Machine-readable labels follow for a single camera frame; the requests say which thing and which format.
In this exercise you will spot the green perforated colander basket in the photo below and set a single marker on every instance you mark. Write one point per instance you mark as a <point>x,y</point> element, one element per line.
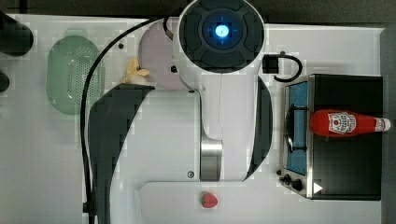
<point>69,62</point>

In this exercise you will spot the red plush ketchup bottle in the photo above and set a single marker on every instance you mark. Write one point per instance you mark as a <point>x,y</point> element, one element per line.
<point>343,123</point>

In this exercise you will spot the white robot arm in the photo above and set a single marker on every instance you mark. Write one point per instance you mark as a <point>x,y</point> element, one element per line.
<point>217,128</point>

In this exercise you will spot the black round container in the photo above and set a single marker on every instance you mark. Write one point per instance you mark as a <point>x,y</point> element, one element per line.
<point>16,39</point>

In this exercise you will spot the red plush strawberry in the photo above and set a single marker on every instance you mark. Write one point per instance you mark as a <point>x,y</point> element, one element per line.
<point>208,200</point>

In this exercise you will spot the lilac round plate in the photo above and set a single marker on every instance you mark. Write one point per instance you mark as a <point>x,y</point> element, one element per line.
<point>155,54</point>

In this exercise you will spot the black toaster oven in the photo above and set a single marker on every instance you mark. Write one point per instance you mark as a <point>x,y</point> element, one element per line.
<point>331,168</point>

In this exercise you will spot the yellow plush banana peel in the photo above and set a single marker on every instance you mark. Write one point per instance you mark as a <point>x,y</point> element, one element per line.
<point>135,74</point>

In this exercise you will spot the black camera with cable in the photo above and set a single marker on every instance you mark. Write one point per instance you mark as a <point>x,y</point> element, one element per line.
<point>270,65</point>

